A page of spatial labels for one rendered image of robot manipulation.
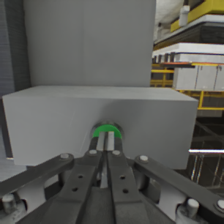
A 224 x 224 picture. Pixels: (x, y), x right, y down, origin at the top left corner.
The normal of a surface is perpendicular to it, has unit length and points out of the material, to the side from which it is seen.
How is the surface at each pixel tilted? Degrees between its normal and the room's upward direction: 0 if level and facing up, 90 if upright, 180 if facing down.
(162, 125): 90
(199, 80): 90
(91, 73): 90
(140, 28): 90
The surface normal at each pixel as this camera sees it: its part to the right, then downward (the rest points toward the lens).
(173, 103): -0.01, 0.29
